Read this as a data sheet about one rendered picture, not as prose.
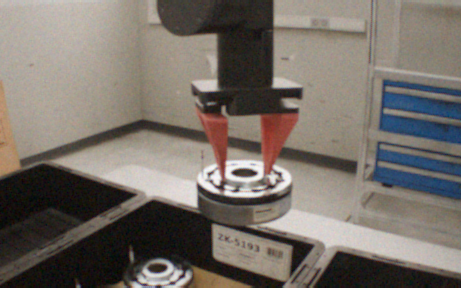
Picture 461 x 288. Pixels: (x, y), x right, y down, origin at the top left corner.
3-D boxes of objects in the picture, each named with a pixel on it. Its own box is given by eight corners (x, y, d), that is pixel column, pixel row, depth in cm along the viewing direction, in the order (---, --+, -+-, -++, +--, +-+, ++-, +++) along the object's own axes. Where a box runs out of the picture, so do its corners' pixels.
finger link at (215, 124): (277, 185, 43) (280, 94, 41) (208, 192, 42) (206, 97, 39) (257, 163, 50) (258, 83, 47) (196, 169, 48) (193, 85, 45)
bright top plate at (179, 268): (156, 248, 66) (156, 245, 66) (206, 270, 61) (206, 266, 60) (109, 276, 58) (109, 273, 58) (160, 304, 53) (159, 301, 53)
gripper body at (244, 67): (304, 105, 42) (305, 30, 40) (201, 111, 39) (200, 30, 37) (280, 93, 48) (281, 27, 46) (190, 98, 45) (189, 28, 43)
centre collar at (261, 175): (235, 166, 49) (235, 161, 49) (274, 174, 47) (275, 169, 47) (213, 181, 45) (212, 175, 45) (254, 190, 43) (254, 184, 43)
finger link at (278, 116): (297, 182, 44) (301, 93, 41) (230, 190, 42) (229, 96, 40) (275, 161, 50) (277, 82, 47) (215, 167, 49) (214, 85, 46)
